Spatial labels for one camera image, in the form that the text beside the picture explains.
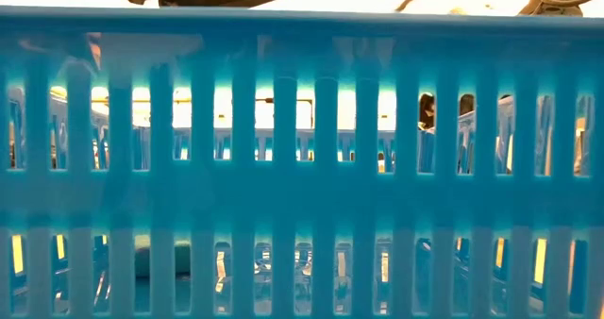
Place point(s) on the person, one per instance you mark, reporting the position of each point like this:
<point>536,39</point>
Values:
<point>427,111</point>

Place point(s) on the blue slotted plastic basket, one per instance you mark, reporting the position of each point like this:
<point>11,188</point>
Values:
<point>302,191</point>

